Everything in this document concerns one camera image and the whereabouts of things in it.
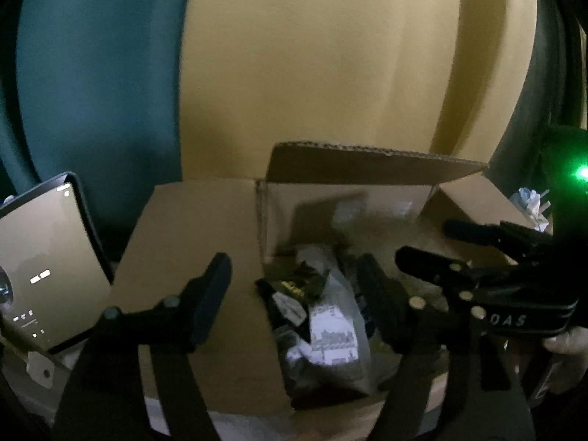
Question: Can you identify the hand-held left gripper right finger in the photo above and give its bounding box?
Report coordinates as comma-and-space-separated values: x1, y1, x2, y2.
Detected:
356, 252, 536, 441

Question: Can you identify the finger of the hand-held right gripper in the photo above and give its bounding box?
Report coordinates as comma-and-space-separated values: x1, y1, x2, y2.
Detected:
395, 245, 488, 299
443, 219, 552, 259

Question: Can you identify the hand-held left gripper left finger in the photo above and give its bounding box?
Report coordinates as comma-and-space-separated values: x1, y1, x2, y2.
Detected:
53, 252, 233, 441

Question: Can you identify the cardboard box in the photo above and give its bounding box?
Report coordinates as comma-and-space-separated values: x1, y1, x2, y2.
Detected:
110, 141, 547, 423

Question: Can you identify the silver grey snack packet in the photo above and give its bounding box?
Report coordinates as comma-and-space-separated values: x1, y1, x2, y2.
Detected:
280, 269, 373, 398

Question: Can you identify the person's right hand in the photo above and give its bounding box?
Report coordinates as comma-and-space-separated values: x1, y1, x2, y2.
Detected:
542, 326, 588, 393

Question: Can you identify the white blue packet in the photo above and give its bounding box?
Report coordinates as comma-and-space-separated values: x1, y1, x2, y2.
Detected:
510, 187, 552, 233

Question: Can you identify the black snack packet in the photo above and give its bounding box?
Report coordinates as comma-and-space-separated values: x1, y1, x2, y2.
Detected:
255, 262, 329, 331

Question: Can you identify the smartphone with lit screen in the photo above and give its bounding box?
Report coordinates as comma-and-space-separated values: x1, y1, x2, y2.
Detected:
0, 172, 115, 354

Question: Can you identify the tan upright board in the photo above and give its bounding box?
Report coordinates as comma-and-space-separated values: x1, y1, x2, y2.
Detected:
179, 0, 538, 184

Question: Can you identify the teal curtain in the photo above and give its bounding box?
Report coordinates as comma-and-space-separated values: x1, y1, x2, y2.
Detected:
0, 0, 194, 249

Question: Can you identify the grey phone mount bracket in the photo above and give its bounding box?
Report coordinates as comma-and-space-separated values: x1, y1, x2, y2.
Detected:
25, 349, 58, 383

